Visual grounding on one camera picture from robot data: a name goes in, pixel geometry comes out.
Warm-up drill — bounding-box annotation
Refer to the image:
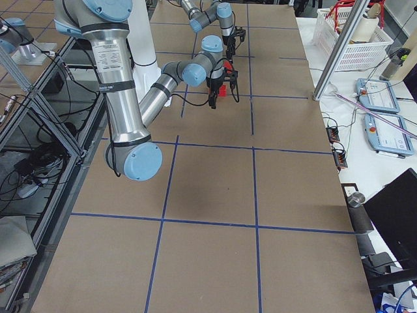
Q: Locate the metal cup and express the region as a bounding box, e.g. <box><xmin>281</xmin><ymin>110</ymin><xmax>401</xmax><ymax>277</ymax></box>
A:
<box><xmin>347</xmin><ymin>192</ymin><xmax>366</xmax><ymax>208</ymax></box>

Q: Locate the teach pendant lower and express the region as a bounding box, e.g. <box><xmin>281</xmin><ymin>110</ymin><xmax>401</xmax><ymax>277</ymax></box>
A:
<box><xmin>364</xmin><ymin>112</ymin><xmax>414</xmax><ymax>157</ymax></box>

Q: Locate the small relay box lower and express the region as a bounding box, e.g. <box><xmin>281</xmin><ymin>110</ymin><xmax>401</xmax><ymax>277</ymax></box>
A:
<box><xmin>332</xmin><ymin>148</ymin><xmax>348</xmax><ymax>170</ymax></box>

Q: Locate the small relay box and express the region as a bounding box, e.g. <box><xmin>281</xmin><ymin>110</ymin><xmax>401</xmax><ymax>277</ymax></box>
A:
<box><xmin>332</xmin><ymin>148</ymin><xmax>348</xmax><ymax>170</ymax></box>
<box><xmin>326</xmin><ymin>126</ymin><xmax>340</xmax><ymax>143</ymax></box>

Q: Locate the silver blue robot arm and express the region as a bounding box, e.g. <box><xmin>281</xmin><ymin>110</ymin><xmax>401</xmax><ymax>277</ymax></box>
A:
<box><xmin>173</xmin><ymin>1</ymin><xmax>237</xmax><ymax>65</ymax></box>
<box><xmin>54</xmin><ymin>1</ymin><xmax>223</xmax><ymax>181</ymax></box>

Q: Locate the grey cloth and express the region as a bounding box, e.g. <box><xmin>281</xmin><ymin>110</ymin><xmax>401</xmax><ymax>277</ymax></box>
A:
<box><xmin>1</xmin><ymin>216</ymin><xmax>37</xmax><ymax>267</ymax></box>

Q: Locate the grabber stick tool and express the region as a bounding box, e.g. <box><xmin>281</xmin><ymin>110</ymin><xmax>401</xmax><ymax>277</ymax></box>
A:
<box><xmin>334</xmin><ymin>91</ymin><xmax>417</xmax><ymax>141</ymax></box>

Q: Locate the black laptop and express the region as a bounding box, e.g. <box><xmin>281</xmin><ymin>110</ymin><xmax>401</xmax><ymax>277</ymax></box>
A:
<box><xmin>364</xmin><ymin>168</ymin><xmax>416</xmax><ymax>289</ymax></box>

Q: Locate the teach pendant upper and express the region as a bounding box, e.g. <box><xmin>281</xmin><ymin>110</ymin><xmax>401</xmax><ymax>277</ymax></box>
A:
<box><xmin>356</xmin><ymin>78</ymin><xmax>400</xmax><ymax>113</ymax></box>

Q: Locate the white plastic basket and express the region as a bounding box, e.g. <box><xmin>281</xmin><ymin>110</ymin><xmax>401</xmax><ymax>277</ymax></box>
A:
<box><xmin>313</xmin><ymin>1</ymin><xmax>394</xmax><ymax>70</ymax></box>

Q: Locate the small relay box upper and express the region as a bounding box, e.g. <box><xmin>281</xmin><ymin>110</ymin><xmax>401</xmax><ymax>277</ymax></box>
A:
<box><xmin>326</xmin><ymin>126</ymin><xmax>340</xmax><ymax>143</ymax></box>

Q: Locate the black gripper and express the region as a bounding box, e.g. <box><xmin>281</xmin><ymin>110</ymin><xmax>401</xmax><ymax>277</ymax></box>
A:
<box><xmin>208</xmin><ymin>74</ymin><xmax>224</xmax><ymax>109</ymax></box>
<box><xmin>222</xmin><ymin>34</ymin><xmax>235</xmax><ymax>64</ymax></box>

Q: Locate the teach pendant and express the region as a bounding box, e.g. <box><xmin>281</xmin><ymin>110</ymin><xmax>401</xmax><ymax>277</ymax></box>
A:
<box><xmin>364</xmin><ymin>112</ymin><xmax>414</xmax><ymax>157</ymax></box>
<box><xmin>356</xmin><ymin>78</ymin><xmax>400</xmax><ymax>113</ymax></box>

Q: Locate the aluminium frame post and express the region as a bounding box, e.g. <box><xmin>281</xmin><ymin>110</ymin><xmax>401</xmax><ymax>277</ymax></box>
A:
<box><xmin>313</xmin><ymin>0</ymin><xmax>369</xmax><ymax>101</ymax></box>

